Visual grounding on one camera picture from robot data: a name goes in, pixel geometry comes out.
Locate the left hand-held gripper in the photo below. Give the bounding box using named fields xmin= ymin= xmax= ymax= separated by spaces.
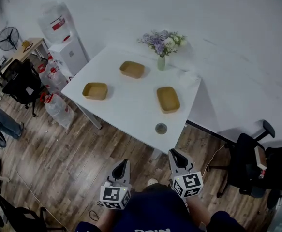
xmin=100 ymin=159 xmax=132 ymax=210

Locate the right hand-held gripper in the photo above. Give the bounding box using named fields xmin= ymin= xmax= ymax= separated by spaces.
xmin=168 ymin=148 xmax=204 ymax=199

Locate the small brown paper container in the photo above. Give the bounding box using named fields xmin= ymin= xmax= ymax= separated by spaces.
xmin=119 ymin=60 xmax=146 ymax=80
xmin=156 ymin=86 xmax=181 ymax=115
xmin=82 ymin=82 xmax=108 ymax=102

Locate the person's left forearm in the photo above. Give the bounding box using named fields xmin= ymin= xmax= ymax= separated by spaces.
xmin=95 ymin=206 xmax=123 ymax=232

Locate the person's right forearm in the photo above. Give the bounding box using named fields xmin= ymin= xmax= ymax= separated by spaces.
xmin=185 ymin=196 xmax=215 ymax=227

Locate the person's light shoe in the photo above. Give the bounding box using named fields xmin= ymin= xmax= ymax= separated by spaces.
xmin=147 ymin=177 xmax=161 ymax=187

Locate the round grey table grommet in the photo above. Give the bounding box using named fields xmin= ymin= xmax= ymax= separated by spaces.
xmin=155 ymin=122 xmax=168 ymax=135

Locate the person's dark blue shirt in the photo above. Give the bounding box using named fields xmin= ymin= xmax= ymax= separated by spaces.
xmin=74 ymin=184 xmax=248 ymax=232

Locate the white table leg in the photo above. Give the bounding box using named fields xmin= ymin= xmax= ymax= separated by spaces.
xmin=74 ymin=101 xmax=103 ymax=131

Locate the black armrest office chair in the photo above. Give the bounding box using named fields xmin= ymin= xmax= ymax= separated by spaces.
xmin=216 ymin=119 xmax=282 ymax=211

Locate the wooden box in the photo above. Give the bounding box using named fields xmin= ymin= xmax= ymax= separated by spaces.
xmin=253 ymin=146 xmax=267 ymax=172

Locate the pale green vase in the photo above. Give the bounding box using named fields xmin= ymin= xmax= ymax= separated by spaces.
xmin=157 ymin=54 xmax=166 ymax=72

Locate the purple and white flower bouquet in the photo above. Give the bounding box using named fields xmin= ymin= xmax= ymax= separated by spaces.
xmin=137 ymin=29 xmax=188 ymax=58

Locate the white water dispenser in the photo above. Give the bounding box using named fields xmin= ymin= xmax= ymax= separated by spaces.
xmin=48 ymin=35 xmax=89 ymax=79

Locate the wooden desk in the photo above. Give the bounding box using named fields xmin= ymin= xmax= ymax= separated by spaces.
xmin=0 ymin=37 xmax=46 ymax=69

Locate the yellow desk item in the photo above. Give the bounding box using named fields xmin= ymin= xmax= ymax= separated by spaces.
xmin=21 ymin=40 xmax=33 ymax=52

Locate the clear water bottle red label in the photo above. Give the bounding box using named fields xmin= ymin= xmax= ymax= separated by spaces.
xmin=37 ymin=1 xmax=74 ymax=44

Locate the black standing fan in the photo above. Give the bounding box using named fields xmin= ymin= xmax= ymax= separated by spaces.
xmin=0 ymin=26 xmax=20 ymax=52

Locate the empty water jug red handle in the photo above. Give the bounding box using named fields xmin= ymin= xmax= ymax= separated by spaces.
xmin=37 ymin=56 xmax=69 ymax=94
xmin=40 ymin=92 xmax=75 ymax=131

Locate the white floor cable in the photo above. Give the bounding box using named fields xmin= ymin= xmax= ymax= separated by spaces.
xmin=14 ymin=169 xmax=70 ymax=231

